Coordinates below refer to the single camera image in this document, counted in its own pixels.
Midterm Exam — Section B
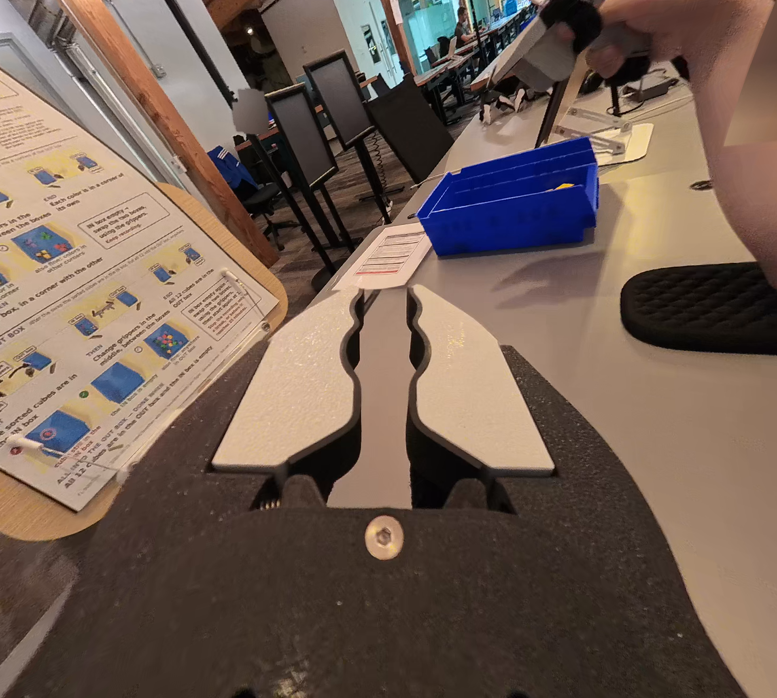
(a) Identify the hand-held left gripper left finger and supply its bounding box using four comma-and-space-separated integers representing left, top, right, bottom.
211, 287, 365, 505

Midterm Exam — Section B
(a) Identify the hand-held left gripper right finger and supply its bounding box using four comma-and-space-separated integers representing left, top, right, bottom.
407, 284, 556, 503

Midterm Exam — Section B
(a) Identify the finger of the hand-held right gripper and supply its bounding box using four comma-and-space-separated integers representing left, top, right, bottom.
490, 21, 564, 83
518, 50, 576, 93

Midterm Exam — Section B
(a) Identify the blue plastic bin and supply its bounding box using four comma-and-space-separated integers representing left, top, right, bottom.
416, 136, 601, 257

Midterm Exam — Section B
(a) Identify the person's right forearm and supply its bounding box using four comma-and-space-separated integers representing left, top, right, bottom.
686, 0, 777, 269

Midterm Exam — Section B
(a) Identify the spare black white gripper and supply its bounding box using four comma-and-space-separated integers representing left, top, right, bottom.
480, 88, 528, 123

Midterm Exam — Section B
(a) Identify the paper in plastic sleeve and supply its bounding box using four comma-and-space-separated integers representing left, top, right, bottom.
333, 225, 433, 289

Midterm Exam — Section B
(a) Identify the printed instruction sheet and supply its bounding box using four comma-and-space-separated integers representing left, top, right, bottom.
0, 70, 280, 511

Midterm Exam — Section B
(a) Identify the black display on stand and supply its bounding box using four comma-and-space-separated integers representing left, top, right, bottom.
302, 49, 394, 225
264, 84, 359, 262

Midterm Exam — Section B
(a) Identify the blue jacket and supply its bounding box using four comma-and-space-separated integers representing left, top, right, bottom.
206, 144, 261, 202

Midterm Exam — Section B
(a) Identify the wooden display board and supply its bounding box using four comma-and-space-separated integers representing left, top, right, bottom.
0, 182, 289, 541

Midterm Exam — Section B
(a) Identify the black power adapter cable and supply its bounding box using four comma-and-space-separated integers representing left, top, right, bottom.
622, 70, 681, 104

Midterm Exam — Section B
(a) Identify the white pin on wire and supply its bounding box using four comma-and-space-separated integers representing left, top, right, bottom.
7, 434, 119, 471
219, 267, 268, 329

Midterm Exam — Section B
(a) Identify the black coiled cable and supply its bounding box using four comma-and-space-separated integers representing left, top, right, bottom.
369, 130, 391, 192

